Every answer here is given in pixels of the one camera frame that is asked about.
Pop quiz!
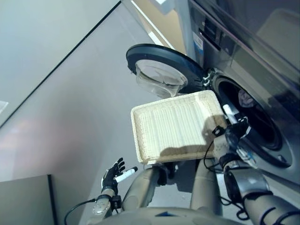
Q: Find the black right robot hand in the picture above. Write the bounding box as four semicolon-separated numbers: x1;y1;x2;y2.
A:
222;104;250;146

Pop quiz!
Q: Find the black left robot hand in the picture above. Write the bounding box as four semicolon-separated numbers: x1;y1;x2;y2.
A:
100;157;138;192

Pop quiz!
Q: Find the white cloth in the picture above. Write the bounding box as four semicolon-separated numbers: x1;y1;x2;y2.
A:
238;90;255;108

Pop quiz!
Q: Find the dark grey washing machine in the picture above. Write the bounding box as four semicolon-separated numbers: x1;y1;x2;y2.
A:
187;0;300;186

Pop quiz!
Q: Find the silver left robot leg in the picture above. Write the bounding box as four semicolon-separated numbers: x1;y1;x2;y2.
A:
121;163;176;210

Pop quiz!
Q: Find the silver robot leg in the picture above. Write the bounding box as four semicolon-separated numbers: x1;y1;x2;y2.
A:
189;158;223;213
121;163;176;210

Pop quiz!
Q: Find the silver right robot leg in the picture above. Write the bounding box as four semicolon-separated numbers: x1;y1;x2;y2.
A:
189;158;223;213

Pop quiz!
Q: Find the silver robot torso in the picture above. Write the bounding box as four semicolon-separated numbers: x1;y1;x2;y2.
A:
93;206;237;225

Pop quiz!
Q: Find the cream woven tray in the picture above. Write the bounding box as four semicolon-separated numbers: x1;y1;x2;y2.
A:
130;90;229;165

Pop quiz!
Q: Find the grey board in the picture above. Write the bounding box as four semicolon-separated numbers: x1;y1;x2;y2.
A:
0;173;58;225

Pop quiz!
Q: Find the round glass washer door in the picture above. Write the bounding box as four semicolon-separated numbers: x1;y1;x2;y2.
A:
126;44;213;98

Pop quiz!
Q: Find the white tall cabinet panel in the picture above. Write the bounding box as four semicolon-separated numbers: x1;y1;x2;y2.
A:
174;0;203;66

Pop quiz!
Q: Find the white counter cabinet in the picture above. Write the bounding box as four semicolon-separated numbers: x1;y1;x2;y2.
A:
130;0;188;56

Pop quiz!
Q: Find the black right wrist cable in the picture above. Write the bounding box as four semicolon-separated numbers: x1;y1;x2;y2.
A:
203;138;250;221

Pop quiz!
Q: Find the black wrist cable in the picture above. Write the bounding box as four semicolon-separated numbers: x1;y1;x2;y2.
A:
63;198;98;225
203;138;250;221

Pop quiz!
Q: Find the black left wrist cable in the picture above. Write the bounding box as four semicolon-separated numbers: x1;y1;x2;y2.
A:
63;198;98;225

